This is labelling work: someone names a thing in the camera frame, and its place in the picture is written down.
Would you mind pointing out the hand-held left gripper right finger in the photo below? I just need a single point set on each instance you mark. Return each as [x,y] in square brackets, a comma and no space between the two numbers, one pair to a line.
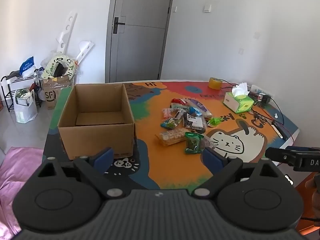
[211,158]

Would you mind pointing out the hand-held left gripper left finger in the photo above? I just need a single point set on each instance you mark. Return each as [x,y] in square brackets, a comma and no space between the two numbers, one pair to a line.
[103,158]

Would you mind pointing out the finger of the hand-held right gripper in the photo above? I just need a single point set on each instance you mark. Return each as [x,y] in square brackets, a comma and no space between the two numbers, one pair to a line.
[280,156]

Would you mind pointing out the green leafy snack packet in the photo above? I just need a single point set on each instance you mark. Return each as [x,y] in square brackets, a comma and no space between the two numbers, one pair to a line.
[193,143]

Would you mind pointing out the small green white packet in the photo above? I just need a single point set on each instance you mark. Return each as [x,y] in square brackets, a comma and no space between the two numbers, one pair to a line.
[214,122]

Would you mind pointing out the black printed snack packet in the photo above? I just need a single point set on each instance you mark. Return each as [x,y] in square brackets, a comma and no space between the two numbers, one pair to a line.
[193,122]

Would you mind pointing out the yellow cracker packet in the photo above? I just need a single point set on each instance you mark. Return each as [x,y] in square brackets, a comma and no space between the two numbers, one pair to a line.
[171,136]

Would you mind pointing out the white black pen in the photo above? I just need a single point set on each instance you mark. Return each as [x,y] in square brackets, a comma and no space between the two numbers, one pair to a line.
[279,130]

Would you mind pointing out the bunch of keys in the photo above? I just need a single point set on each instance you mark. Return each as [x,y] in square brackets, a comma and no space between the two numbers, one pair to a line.
[256,115]

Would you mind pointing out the blue snack packet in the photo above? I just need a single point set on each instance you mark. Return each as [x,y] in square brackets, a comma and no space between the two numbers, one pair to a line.
[194,110]

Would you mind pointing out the long white purple packet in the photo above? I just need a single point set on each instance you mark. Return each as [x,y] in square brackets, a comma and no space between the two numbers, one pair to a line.
[200,105]

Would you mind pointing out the pale green snack packet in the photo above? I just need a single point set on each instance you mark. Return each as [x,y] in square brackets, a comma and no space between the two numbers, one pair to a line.
[170,123]

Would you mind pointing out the clear packet with black snack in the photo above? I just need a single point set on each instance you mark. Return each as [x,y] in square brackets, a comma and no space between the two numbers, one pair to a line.
[178,115]

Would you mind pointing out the black plug adapter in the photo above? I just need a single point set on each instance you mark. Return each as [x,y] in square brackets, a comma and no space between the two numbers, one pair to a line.
[264,98]

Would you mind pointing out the green tissue box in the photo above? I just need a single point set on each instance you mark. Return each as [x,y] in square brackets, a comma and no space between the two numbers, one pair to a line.
[237,102]

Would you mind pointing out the clear packet with pink snack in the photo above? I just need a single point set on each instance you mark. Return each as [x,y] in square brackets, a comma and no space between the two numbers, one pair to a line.
[166,113]

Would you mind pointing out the red snack packet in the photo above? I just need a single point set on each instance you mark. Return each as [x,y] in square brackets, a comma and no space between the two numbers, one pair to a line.
[178,101]

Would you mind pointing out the white power strip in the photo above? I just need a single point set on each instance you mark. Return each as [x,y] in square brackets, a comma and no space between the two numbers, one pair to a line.
[256,88]

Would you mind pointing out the yellow tape roll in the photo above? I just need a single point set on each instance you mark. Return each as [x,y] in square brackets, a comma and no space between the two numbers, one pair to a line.
[215,83]

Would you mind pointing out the printed brown cardboard box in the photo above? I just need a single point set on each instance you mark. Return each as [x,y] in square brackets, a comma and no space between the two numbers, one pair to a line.
[53,92]

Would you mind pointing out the pink blanket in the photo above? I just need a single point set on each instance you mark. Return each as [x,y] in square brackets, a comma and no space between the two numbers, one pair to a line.
[17,170]

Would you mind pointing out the white plastic bag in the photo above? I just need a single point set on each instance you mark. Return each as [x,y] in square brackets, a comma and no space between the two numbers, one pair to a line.
[25,111]

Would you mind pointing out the short white board with holes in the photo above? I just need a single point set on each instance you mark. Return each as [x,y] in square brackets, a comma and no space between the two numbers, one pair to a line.
[84,48]

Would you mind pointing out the black shoe rack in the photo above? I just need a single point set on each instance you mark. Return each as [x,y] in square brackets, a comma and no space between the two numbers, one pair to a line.
[7,92]

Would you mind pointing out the grey door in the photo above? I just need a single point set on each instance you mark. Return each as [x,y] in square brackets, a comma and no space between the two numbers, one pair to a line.
[140,45]

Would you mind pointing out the blue white bag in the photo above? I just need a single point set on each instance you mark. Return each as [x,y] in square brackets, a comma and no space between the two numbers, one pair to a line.
[27,64]

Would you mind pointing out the tall white board with holes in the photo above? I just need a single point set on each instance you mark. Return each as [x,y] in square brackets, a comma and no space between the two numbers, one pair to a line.
[66,33]

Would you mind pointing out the white light switch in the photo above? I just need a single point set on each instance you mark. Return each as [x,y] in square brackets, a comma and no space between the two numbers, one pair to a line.
[207,8]

